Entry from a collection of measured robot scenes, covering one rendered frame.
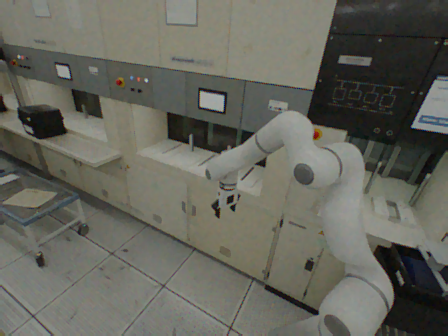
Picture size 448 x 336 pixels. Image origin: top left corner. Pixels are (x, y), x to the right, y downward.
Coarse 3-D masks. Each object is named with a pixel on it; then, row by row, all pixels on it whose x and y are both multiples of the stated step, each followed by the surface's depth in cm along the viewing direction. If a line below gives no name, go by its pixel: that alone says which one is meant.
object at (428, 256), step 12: (396, 252) 96; (408, 252) 100; (420, 252) 98; (432, 252) 85; (444, 252) 85; (396, 264) 94; (432, 264) 86; (444, 264) 80; (396, 276) 93; (408, 276) 86; (396, 288) 91; (408, 288) 84; (420, 288) 82; (444, 288) 80; (420, 300) 85; (432, 300) 83; (444, 300) 81
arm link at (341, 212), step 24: (336, 144) 58; (360, 168) 58; (336, 192) 59; (360, 192) 57; (336, 216) 56; (360, 216) 56; (336, 240) 56; (360, 240) 55; (360, 264) 57; (384, 288) 59
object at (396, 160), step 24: (336, 72) 101; (336, 96) 104; (360, 96) 100; (384, 96) 96; (360, 144) 188; (384, 144) 180; (384, 168) 183; (408, 168) 177; (264, 288) 180; (312, 312) 165
